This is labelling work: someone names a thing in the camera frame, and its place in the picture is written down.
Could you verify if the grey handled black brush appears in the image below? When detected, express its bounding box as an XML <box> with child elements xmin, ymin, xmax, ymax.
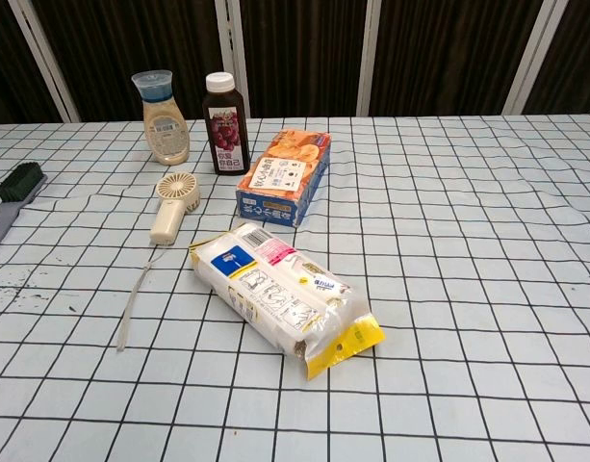
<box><xmin>0</xmin><ymin>162</ymin><xmax>49</xmax><ymax>261</ymax></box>

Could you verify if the orange blue biscuit box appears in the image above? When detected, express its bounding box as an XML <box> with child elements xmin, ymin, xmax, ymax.
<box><xmin>235</xmin><ymin>128</ymin><xmax>333</xmax><ymax>229</ymax></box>

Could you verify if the beige fan wrist strap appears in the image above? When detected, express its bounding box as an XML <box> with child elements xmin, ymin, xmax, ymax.
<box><xmin>115</xmin><ymin>243</ymin><xmax>168</xmax><ymax>352</ymax></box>

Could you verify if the dark folding screen white frame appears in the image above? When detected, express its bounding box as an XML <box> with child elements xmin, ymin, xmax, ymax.
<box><xmin>0</xmin><ymin>0</ymin><xmax>590</xmax><ymax>127</ymax></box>

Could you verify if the checked light blue tablecloth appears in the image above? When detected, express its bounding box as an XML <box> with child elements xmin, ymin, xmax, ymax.
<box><xmin>0</xmin><ymin>114</ymin><xmax>590</xmax><ymax>462</ymax></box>

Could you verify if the dark juice bottle white cap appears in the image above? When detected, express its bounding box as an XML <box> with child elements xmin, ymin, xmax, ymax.
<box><xmin>201</xmin><ymin>71</ymin><xmax>251</xmax><ymax>177</ymax></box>

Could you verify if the small beige handheld fan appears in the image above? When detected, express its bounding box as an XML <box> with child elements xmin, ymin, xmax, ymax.
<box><xmin>149</xmin><ymin>172</ymin><xmax>202</xmax><ymax>246</ymax></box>

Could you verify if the clear bottle grey cap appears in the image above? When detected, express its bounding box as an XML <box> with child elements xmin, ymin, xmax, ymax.
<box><xmin>131</xmin><ymin>69</ymin><xmax>191</xmax><ymax>167</ymax></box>

